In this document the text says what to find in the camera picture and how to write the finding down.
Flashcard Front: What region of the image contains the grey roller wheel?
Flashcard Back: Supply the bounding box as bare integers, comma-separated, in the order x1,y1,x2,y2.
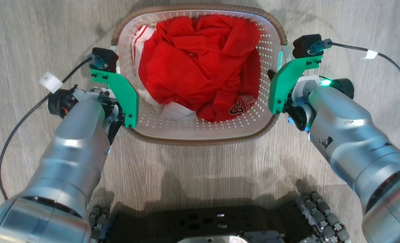
296,191,352,243
88,206,111,243

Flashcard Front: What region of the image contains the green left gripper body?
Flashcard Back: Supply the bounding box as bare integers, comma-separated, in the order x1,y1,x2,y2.
90,69,140,129

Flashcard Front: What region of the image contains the white laundry basket brown rim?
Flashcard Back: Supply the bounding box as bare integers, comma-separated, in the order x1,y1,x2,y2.
110,4,288,146

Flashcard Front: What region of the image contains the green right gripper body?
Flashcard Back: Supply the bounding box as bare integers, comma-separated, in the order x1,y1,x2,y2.
268,55,323,114

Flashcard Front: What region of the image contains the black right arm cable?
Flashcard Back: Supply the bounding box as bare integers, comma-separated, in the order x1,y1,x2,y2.
330,41,400,109

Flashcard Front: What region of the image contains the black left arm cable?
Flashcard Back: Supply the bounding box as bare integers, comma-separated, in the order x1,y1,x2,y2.
0,57,96,200

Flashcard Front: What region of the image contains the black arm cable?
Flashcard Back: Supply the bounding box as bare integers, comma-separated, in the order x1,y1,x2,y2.
0,57,96,200
330,41,400,109

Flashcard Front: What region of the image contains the red basketball jersey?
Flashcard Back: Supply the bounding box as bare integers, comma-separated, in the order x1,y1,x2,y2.
132,15,262,123

